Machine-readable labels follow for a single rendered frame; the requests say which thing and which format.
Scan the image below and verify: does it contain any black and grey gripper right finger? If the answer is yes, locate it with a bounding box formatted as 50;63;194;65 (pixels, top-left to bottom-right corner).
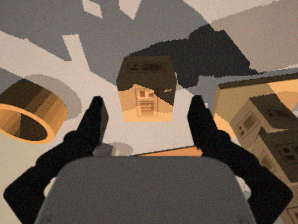
187;95;293;224

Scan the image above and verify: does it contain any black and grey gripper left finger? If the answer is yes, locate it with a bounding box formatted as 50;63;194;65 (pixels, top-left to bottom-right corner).
3;96;109;224

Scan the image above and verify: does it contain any white cylinder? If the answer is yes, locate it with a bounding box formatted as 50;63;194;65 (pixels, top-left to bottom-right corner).
93;144;119;156

